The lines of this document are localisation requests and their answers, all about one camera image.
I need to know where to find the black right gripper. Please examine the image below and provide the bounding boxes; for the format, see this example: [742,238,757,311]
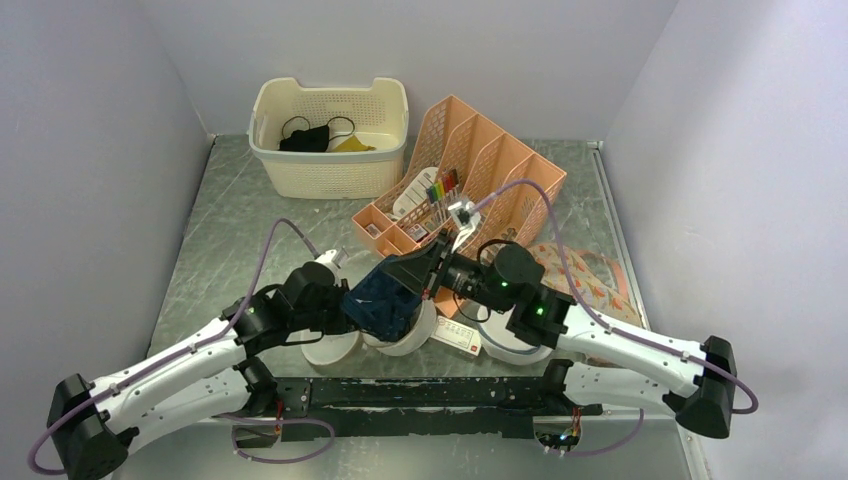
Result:
[380,228,511,314]

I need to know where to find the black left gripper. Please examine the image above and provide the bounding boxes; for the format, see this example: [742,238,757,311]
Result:
[291,277,371,335]

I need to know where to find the dark blue bra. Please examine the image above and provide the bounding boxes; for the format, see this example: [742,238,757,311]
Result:
[341,262,422,343]

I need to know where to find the white mesh laundry bag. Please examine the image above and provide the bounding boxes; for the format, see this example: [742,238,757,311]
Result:
[300,293,437,366]

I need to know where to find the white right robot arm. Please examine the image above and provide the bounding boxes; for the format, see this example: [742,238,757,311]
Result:
[379,232,735,439]

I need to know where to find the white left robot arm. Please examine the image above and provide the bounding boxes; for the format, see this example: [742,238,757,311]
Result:
[46,253,350,479]

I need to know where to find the cream plastic laundry basket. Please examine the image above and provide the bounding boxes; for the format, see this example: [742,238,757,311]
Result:
[248,77,409,200]

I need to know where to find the orange patterned fabric bag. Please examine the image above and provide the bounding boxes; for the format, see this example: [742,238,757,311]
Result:
[529,243,644,328]

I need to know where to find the white red card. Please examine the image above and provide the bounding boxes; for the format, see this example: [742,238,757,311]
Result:
[430,316,482,357]

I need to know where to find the peach plastic desk organizer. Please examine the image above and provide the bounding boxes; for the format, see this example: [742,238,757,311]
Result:
[351,94,568,320]

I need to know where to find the yellow cloth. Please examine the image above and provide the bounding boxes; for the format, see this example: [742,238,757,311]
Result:
[330,135,375,153]

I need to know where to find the black face mask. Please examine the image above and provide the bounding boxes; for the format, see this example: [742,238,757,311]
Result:
[278,116,356,153]

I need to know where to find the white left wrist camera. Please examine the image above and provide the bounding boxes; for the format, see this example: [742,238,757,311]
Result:
[314,248,350,273]

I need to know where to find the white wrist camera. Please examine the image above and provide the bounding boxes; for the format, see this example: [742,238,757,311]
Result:
[314,248,350,273]
[448,196,481,250]

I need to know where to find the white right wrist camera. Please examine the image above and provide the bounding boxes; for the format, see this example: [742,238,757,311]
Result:
[448,196,481,250]

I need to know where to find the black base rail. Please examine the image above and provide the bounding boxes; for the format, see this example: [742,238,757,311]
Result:
[235,376,578,441]

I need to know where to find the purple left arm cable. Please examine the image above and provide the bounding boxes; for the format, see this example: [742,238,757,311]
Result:
[26,217,337,476]

